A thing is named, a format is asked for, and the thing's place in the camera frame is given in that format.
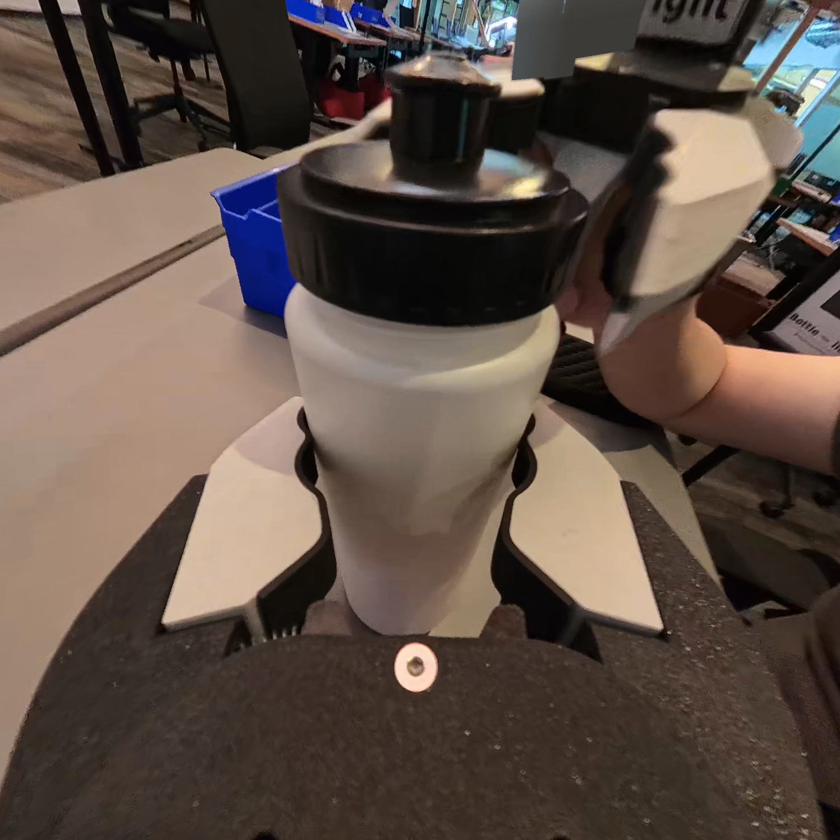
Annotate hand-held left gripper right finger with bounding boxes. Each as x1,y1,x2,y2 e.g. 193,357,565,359
490,399,666,637

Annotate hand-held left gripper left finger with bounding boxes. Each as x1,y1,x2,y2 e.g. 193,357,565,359
161,396,340,634

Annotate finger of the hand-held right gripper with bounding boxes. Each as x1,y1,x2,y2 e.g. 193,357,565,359
295,97,396,165
594,108,806,358

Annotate black bottle lid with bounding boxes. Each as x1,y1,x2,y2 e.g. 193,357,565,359
276,52,589,328

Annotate blue plastic storage bin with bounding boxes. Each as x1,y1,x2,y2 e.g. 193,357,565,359
210,164,299,320

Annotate white plastic bottle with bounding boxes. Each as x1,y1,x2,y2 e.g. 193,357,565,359
283,282,563,637

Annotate person's right forearm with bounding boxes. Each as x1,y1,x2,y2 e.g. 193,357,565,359
663,341,840,476

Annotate red bag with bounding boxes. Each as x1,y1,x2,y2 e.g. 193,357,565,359
318,62,392,122

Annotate wooden background desk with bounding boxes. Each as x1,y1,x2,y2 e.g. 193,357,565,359
285,0,421,73

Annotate dark upright board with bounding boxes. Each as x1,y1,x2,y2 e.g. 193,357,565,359
197,0,312,156

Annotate black framed marker sign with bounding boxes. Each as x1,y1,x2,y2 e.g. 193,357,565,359
771,269,840,358

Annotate black mesh office chair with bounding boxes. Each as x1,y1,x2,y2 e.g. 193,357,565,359
108,0,231,153

